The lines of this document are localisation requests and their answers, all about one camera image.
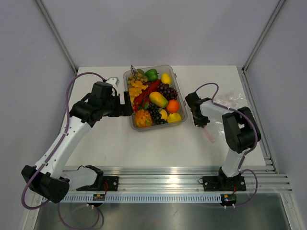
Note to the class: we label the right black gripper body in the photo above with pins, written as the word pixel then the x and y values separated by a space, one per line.
pixel 199 120

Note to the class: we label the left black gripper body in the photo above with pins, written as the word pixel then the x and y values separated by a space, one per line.
pixel 110 107

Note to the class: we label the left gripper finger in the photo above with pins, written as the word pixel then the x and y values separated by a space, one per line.
pixel 126 110
pixel 127 98

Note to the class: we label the red grape bunch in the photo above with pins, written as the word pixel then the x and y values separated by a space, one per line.
pixel 168 92

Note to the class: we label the yellow green mango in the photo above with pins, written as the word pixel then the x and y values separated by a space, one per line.
pixel 158 99

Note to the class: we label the dark blue grape bunch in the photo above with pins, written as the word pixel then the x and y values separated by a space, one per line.
pixel 154 112

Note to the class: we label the clear zip top bag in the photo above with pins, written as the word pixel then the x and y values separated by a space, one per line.
pixel 214 130

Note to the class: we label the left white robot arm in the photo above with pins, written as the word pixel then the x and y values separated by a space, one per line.
pixel 46 177

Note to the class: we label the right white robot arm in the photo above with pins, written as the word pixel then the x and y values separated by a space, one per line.
pixel 241 134

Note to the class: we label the clear plastic food bin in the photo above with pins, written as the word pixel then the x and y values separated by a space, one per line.
pixel 145 104

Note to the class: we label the yellow ginger root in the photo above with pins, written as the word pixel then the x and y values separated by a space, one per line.
pixel 136 88

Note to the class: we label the orange spiky pineapple fruit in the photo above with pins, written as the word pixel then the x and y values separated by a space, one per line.
pixel 143 119

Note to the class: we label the tan grape bunch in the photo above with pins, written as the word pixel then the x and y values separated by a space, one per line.
pixel 132 78

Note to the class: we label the red lobster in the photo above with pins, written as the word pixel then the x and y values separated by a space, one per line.
pixel 151 88

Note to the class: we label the small yellow fruit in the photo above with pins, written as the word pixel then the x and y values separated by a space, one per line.
pixel 163 114

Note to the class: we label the yellow lemon at back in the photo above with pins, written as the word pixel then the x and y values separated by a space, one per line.
pixel 166 79

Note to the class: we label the green bell pepper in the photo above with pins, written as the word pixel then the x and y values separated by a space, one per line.
pixel 152 75

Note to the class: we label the left aluminium frame post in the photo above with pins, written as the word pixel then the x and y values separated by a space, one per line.
pixel 47 17

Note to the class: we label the aluminium frame post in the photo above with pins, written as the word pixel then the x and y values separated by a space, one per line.
pixel 264 33
pixel 47 17

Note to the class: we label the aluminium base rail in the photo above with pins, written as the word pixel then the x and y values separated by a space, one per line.
pixel 158 180

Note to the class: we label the white slotted cable duct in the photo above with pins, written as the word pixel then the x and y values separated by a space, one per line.
pixel 141 198

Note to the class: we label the right aluminium frame post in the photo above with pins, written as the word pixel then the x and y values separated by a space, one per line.
pixel 264 33

